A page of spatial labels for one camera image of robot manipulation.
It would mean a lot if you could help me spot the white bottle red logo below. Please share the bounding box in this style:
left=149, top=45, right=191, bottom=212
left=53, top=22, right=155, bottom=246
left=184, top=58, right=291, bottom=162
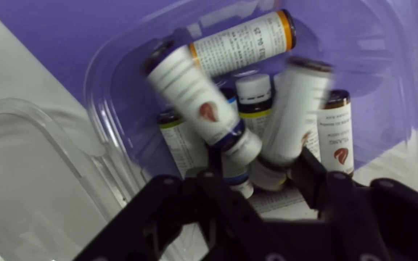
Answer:
left=316, top=88, right=355, bottom=177

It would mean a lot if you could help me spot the white bottle green band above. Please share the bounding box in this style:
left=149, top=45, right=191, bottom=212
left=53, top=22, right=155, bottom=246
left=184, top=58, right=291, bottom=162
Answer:
left=156, top=109, right=212, bottom=181

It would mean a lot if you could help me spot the white bottle dark cap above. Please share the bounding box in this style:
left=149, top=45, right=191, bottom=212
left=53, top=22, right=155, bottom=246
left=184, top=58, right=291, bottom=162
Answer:
left=249, top=55, right=335, bottom=191

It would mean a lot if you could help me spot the purple paper mat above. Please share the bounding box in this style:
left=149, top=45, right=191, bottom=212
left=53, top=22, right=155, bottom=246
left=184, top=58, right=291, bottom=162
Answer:
left=0, top=0, right=418, bottom=171

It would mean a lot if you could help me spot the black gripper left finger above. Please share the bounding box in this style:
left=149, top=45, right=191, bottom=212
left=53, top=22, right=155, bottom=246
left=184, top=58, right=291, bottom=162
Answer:
left=72, top=144, right=264, bottom=261

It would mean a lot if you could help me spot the small white bottle blue band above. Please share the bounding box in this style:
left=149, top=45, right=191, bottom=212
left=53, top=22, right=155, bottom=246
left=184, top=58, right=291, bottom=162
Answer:
left=219, top=152, right=257, bottom=200

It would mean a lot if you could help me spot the white bottle orange cap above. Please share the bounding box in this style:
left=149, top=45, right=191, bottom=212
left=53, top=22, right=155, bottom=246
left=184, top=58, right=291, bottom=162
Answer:
left=187, top=7, right=299, bottom=80

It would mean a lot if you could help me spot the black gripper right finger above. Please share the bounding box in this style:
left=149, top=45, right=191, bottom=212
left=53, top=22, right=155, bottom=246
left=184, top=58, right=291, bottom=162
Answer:
left=288, top=146, right=418, bottom=261

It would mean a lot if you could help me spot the white bottle yellow band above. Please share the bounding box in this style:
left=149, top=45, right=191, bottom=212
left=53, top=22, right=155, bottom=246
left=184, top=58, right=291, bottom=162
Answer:
left=233, top=72, right=274, bottom=128

